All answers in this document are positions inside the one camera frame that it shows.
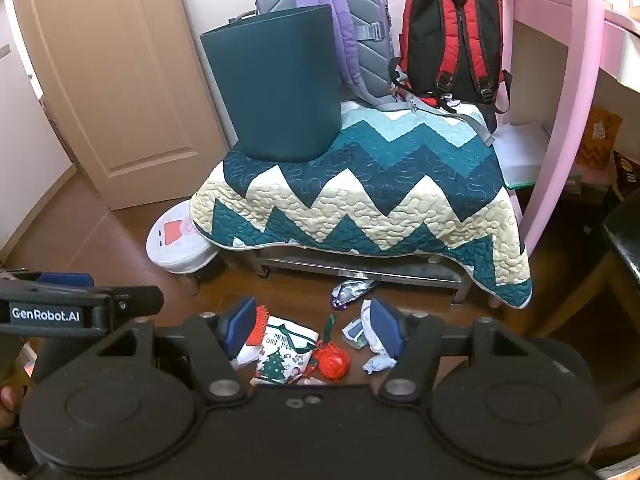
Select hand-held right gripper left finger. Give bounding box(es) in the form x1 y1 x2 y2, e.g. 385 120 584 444
95 297 257 405

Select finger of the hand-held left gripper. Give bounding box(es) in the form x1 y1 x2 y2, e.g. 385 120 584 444
0 269 95 289

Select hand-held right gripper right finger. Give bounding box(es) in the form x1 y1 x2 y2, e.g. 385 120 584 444
369 297 541 403

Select white green printed gift bag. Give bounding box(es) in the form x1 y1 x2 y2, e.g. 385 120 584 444
252 316 321 386

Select person's left hand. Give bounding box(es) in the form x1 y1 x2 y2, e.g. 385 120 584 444
0 385 21 431

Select white blue crumpled wrapper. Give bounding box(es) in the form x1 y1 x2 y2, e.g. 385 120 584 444
341 300 396 356

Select light blue crumpled tissue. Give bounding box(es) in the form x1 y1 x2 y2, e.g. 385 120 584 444
362 354 398 375

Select silver purple foil wrapper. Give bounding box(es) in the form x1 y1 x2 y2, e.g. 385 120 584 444
330 277 379 309

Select red mesh ornament green ribbon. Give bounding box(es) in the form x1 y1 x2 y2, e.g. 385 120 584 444
312 314 351 380

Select zigzag quilted blanket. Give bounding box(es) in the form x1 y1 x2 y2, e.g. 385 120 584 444
189 100 533 309

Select beige wooden door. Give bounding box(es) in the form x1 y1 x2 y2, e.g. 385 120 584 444
7 0 238 211

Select white paper stack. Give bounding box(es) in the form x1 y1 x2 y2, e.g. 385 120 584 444
492 122 551 191

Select dark teal waste bin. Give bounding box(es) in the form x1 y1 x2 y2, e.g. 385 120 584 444
200 4 343 163

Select black seat wooden chair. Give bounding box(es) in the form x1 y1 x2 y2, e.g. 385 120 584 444
530 200 640 341

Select orange patterned bag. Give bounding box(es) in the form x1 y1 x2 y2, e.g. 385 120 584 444
575 107 624 171

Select dark snack packet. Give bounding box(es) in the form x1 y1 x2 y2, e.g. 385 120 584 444
612 150 640 198

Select red black backpack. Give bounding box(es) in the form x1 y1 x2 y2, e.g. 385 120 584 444
389 0 513 113

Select pink desk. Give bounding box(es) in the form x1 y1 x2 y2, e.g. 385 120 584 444
495 0 640 256

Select metal frame bench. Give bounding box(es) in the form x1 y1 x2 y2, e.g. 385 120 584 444
220 247 473 306

